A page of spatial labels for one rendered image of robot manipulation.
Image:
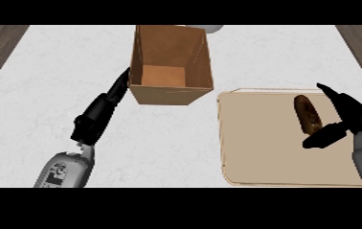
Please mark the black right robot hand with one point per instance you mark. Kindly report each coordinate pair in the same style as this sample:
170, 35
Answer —
342, 118

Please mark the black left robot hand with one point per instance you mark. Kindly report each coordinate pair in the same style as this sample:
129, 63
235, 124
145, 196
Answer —
97, 116

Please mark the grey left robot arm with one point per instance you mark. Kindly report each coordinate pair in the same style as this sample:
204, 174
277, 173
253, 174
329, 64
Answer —
64, 172

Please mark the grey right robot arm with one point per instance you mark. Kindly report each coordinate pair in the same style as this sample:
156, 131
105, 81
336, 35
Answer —
357, 159

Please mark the brown sweet potato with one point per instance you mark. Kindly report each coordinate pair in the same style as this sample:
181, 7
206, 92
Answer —
308, 113

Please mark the beige tray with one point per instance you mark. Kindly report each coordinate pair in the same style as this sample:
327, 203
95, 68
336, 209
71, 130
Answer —
278, 140

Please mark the brown cardboard box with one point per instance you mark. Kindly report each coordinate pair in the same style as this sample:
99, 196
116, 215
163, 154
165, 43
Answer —
170, 65

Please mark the grey round object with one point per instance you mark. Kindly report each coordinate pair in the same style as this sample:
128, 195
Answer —
207, 28

